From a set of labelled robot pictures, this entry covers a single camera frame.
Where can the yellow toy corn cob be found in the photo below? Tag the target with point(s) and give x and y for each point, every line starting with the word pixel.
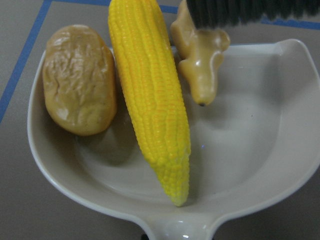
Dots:
pixel 152 91

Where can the tan toy ginger root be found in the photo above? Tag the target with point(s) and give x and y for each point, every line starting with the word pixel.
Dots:
pixel 201 53

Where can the beige hand brush black bristles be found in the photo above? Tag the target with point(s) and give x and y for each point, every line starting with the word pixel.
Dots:
pixel 211 14

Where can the brown toy potato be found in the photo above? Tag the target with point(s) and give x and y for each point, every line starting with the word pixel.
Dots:
pixel 79 80

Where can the beige plastic dustpan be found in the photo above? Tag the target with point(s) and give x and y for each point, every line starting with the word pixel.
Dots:
pixel 255 145

